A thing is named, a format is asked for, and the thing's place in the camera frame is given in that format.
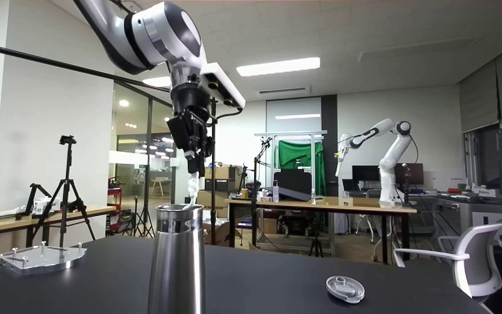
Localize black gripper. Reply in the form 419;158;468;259
166;80;217;177

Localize white long object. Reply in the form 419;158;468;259
187;172;204;205

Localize silver metal cylindrical jar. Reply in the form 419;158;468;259
147;202;208;314

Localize cardboard boxes stack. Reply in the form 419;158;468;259
203;164;248;212

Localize black vertical stand pole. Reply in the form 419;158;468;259
208;97;218;245

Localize short ceiling light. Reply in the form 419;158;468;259
142;73;173;90

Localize green screen cloth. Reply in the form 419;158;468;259
278;137;328;197

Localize long ceiling light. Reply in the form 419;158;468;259
236;55;323;80

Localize wooden table with black legs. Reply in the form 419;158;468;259
225;195;419;266

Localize small black stand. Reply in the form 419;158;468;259
14;181;53;221

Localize black boom pole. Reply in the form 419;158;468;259
0;36;175;109

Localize clear acrylic plate with bolts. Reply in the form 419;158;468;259
0;242;89;277

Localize small clear glass dish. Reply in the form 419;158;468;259
325;273;368;305

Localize long wooden bench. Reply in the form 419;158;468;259
0;205;119;240

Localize white office chair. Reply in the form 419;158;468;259
393;219;502;301

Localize black stand with camera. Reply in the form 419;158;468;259
250;136;276;247

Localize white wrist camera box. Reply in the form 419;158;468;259
201;61;248;113

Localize tall black camera tripod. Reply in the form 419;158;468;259
27;134;98;249

